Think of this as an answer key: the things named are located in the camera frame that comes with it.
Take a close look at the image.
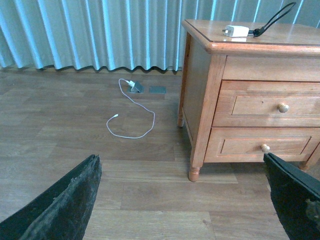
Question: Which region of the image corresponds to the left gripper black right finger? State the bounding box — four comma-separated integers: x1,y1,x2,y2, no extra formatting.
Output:
263,153,320,240

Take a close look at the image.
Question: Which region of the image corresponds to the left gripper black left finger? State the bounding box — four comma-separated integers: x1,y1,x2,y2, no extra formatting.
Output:
0,154,102,240

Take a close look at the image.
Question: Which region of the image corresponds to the round brass drawer knob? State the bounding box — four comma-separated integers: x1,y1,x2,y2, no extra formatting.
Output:
260,144,271,153
277,103,290,113

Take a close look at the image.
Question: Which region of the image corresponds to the wooden drawer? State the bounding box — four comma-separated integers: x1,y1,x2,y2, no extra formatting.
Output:
212,80,320,128
204,127,320,163

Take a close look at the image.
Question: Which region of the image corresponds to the black charger cable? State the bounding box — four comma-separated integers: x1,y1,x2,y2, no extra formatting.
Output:
248,2,297,39

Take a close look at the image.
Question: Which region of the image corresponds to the white charger adapter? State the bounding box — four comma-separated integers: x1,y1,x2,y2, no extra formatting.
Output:
222,25,250,38

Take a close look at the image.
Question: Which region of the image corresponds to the wooden nightstand cabinet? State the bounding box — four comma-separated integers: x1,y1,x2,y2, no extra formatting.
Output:
177,19,320,182

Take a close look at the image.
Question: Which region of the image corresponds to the open grey floor socket box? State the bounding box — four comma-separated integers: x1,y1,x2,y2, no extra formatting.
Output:
127,81,144,94

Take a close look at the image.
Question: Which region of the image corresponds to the white plug in floor socket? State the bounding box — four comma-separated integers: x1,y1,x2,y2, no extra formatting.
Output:
125,80,135,87

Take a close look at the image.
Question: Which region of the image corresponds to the closed grey floor socket cover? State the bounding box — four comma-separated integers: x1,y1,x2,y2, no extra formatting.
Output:
149,86,167,95

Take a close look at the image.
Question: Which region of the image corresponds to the pale pleated curtain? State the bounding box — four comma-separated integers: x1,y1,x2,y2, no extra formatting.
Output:
0,0,320,72

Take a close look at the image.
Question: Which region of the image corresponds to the white cable on floor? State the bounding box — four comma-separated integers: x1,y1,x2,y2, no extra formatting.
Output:
106,78,156,140

